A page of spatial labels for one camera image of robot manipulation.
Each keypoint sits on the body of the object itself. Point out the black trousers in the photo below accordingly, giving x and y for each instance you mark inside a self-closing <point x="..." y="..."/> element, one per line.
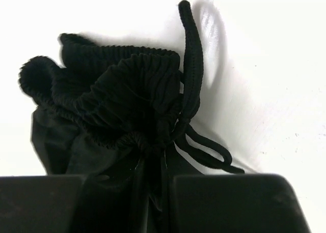
<point x="111" y="114"/>

